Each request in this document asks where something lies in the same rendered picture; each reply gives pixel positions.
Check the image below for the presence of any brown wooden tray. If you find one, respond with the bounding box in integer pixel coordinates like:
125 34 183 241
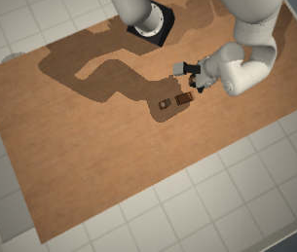
175 91 194 105

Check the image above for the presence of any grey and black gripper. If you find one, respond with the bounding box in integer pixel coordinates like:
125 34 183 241
190 57 215 93

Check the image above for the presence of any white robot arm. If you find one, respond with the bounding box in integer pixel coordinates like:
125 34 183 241
111 0 283 96

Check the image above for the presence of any brown calendar cube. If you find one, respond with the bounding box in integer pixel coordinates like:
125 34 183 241
159 100 167 110
189 76 196 86

